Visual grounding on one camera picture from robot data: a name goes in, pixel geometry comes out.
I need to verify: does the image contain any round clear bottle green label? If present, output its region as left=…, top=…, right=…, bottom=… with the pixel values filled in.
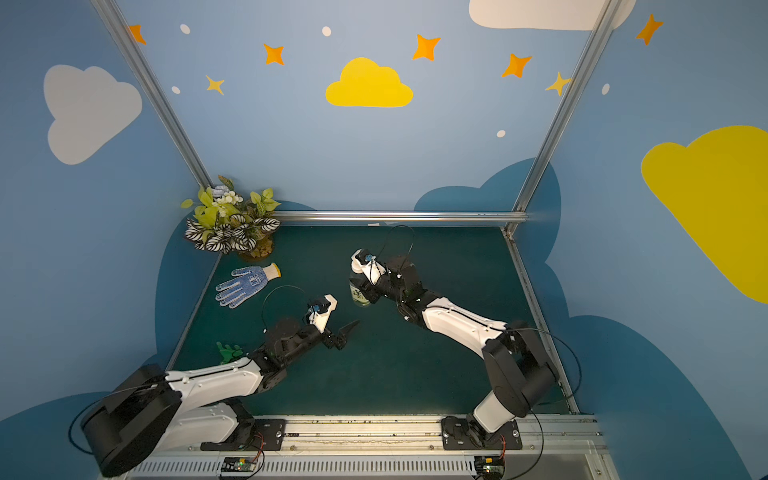
left=349, top=273, right=371, bottom=307

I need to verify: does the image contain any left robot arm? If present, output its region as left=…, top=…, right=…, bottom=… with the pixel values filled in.
left=80, top=319, right=357, bottom=477

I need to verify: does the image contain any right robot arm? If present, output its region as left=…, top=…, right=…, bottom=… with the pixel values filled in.
left=350, top=249, right=560, bottom=436

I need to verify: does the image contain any blue dotted work glove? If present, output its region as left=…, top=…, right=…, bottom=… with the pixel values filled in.
left=215, top=263, right=282, bottom=309

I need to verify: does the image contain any left circuit board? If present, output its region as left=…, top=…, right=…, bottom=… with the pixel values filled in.
left=220, top=457, right=257, bottom=476

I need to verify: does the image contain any circuit board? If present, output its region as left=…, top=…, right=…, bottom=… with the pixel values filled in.
left=220, top=457, right=257, bottom=476
left=473, top=456, right=505, bottom=480

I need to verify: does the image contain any artificial potted plant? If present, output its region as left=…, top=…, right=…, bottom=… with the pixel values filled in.
left=180, top=176, right=281, bottom=260

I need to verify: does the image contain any right circuit board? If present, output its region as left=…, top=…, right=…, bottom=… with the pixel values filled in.
left=473, top=456, right=505, bottom=480

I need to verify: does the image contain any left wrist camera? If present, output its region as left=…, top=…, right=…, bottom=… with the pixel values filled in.
left=306, top=294, right=338, bottom=333

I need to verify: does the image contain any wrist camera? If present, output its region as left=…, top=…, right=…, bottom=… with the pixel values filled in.
left=306, top=294, right=338, bottom=333
left=351, top=249, right=387, bottom=285

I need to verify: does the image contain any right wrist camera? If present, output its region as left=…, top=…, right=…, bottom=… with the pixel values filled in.
left=351, top=249, right=387, bottom=285

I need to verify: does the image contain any aluminium back rail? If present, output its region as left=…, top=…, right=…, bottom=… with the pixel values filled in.
left=275, top=211, right=527, bottom=224

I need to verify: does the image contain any aluminium rail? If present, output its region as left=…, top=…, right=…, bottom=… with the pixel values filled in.
left=275, top=211, right=527, bottom=224
left=123, top=414, right=619, bottom=479

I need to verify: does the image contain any aluminium front rail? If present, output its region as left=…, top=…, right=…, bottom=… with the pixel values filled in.
left=123, top=414, right=619, bottom=479

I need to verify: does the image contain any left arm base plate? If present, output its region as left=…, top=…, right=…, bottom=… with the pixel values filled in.
left=200, top=419, right=286, bottom=452

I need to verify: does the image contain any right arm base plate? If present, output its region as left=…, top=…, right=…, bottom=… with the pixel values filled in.
left=440, top=415, right=523, bottom=451

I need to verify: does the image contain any right aluminium corner post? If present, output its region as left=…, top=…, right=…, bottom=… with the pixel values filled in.
left=513, top=0, right=623, bottom=213

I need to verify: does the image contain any aluminium corner post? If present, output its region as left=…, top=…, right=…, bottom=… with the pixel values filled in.
left=90, top=0, right=213, bottom=187
left=513, top=0, right=623, bottom=213

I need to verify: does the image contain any left aluminium corner post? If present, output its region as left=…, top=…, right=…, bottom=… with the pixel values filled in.
left=90, top=0, right=213, bottom=187

